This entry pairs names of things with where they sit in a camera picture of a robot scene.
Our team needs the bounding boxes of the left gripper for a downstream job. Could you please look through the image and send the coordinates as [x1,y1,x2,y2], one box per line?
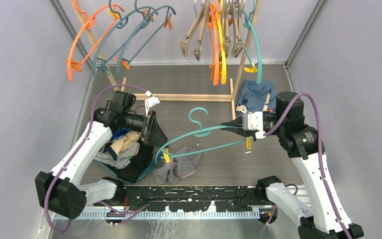
[123,111,169,148]

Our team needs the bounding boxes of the beige underwear with navy trim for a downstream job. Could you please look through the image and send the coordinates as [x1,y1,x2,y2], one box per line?
[107,131,140,160]

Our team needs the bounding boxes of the grey striped underwear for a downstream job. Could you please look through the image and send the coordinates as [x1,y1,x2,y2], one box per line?
[152,146,202,185]

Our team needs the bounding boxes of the slate blue clip hanger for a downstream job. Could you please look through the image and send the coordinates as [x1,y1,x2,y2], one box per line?
[91,0,176,77]

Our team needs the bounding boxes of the orange plastic clip hanger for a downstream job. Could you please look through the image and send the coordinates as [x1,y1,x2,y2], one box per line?
[66,0,126,82]

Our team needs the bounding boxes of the blue underwear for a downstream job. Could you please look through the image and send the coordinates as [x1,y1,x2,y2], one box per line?
[111,128,130,139]

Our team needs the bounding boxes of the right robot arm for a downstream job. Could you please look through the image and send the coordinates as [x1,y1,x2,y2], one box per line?
[222,92,364,239]

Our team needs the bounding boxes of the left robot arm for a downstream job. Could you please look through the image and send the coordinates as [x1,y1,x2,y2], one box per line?
[35,91,167,220]

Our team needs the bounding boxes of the orange hanging hanger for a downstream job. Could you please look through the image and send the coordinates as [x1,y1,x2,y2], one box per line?
[207,0,220,86]

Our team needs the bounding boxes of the right teal hanger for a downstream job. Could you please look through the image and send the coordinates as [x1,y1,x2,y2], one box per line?
[242,0,263,84]

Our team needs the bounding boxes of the yellow hanging hanger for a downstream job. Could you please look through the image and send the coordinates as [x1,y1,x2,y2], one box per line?
[216,0,227,85]

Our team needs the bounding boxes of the blue patterned cloth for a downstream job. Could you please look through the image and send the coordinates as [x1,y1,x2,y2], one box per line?
[235,79,277,117]

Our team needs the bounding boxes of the grey striped garment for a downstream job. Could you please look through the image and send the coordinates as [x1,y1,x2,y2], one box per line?
[94,143,140,169]

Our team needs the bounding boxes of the black garment in basket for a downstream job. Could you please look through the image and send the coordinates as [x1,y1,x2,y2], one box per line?
[111,143,156,184]

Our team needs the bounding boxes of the teal laundry basket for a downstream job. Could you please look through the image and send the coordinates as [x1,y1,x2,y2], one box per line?
[94,126,165,184]

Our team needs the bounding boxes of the beige wooden hangers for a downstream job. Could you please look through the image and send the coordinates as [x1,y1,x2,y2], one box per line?
[178,0,246,61]

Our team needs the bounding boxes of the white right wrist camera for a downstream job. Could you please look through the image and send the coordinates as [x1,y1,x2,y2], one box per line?
[242,112,266,139]

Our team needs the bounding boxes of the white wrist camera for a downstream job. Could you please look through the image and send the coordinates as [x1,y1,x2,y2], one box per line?
[242,112,266,139]
[144,91,160,116]

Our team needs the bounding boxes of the wooden hanger rack frame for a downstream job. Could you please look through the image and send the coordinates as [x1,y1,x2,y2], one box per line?
[66,0,259,110]

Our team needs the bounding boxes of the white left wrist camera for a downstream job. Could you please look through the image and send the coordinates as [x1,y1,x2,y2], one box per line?
[144,91,160,116]

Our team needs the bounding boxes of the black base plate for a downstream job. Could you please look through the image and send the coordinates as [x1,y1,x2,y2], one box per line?
[104,186,274,212]

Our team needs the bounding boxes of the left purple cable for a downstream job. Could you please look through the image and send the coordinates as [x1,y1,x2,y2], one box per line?
[43,84,150,234]

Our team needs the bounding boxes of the white slotted cable duct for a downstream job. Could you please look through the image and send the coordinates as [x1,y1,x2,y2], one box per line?
[53,210,261,221]

